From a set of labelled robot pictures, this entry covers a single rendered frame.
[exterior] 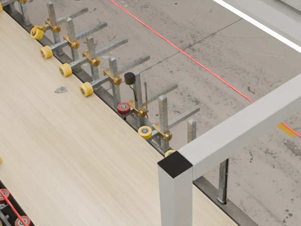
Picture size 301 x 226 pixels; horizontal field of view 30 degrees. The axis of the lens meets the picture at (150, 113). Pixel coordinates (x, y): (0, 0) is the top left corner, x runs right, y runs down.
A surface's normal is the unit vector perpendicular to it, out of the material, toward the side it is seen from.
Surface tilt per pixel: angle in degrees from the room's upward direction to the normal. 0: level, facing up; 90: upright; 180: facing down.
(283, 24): 61
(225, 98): 0
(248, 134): 90
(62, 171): 0
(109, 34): 0
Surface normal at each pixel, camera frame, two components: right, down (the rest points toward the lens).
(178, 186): 0.61, 0.53
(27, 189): -0.05, -0.72
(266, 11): -0.71, 0.04
